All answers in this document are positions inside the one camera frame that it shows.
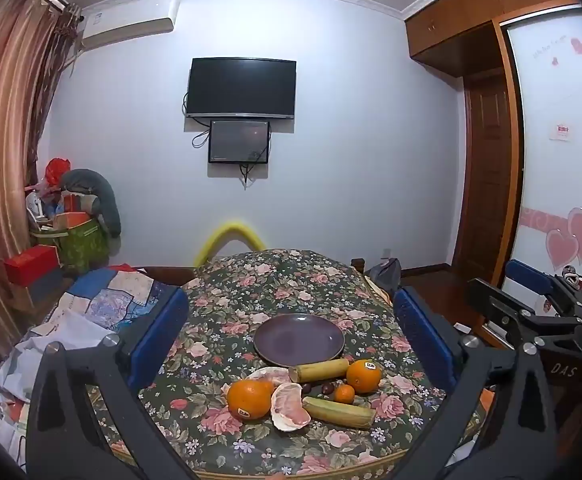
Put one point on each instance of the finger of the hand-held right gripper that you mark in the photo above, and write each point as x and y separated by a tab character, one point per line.
486	300
523	272

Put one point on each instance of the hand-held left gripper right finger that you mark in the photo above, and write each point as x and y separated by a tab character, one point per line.
423	342

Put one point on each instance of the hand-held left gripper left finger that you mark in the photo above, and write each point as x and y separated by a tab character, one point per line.
158	332

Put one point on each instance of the large orange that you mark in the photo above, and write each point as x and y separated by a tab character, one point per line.
248	400
363	377

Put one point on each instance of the small mandarin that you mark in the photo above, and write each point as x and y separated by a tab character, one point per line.
344	394

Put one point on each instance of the yellow sugarcane piece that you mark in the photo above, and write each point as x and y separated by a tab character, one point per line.
321	371

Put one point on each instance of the greenish sugarcane piece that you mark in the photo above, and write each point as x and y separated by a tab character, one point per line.
341	412

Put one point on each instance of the peeled pomelo segment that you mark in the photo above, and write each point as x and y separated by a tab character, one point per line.
273	375
288	407

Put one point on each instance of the purple ceramic plate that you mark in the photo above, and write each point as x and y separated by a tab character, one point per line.
296	340

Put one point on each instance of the patchwork quilt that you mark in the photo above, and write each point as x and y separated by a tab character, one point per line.
96	300

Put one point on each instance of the grey bag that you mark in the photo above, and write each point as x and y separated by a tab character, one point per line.
386	275

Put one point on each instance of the wooden door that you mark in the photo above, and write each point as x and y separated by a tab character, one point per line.
488	170

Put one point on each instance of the green patterned bag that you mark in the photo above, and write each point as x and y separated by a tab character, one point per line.
83	247

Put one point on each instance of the yellow foam tube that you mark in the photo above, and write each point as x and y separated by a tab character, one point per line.
231	230

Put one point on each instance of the floral tablecloth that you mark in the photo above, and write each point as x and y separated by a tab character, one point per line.
281	285

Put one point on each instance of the orange box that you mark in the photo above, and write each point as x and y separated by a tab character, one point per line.
71	221

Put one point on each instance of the red and white sticker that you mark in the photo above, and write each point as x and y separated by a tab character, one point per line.
562	132

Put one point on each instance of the red box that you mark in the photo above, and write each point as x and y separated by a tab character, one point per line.
31	262

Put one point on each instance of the wooden wardrobe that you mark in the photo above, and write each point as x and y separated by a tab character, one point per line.
546	85

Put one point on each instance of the red plastic bag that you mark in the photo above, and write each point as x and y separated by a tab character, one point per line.
57	170

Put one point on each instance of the small black monitor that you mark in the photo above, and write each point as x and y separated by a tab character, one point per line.
238	141

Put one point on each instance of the striped pink curtain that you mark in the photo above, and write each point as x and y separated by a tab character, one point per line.
1	135

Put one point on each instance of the brown sheer curtain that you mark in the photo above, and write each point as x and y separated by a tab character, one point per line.
61	50

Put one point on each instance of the white air conditioner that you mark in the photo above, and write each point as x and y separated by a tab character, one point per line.
131	20

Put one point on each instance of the black wall television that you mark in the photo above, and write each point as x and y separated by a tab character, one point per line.
241	87

